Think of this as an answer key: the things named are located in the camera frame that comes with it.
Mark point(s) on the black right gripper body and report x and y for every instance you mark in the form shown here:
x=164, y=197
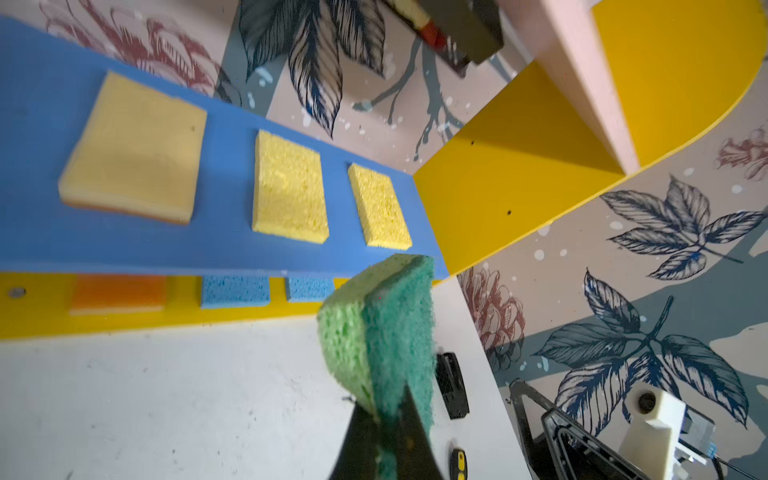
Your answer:
x=576, y=454

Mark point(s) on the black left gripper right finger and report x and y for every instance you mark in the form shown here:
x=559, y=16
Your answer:
x=414, y=457

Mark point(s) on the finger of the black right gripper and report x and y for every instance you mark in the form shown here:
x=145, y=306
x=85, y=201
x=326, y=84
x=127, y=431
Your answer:
x=541, y=447

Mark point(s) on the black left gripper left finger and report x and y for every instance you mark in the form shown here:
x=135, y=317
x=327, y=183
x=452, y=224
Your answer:
x=357, y=459

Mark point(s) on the dark green scouring sponge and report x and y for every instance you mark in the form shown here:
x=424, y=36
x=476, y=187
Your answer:
x=376, y=336

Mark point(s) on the blue cellulose sponge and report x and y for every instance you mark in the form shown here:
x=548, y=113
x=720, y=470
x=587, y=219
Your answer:
x=308, y=289
x=219, y=291

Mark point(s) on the yellow sponge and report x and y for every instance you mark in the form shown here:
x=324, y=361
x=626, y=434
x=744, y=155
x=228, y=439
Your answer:
x=379, y=211
x=289, y=197

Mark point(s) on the orange rectangular sponge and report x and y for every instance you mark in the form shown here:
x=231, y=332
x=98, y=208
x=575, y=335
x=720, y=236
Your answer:
x=118, y=294

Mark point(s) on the beige orange-backed sponge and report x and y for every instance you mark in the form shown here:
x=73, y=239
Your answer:
x=139, y=154

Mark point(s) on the yellow shelf pink blue boards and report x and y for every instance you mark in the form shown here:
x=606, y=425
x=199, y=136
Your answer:
x=473, y=197

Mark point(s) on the black box behind shelf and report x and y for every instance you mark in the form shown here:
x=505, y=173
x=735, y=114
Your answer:
x=459, y=32

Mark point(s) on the black yellow screwdriver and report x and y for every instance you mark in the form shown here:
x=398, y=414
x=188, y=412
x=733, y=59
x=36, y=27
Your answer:
x=458, y=466

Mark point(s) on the black binder clip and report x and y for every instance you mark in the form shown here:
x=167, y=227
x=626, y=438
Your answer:
x=451, y=384

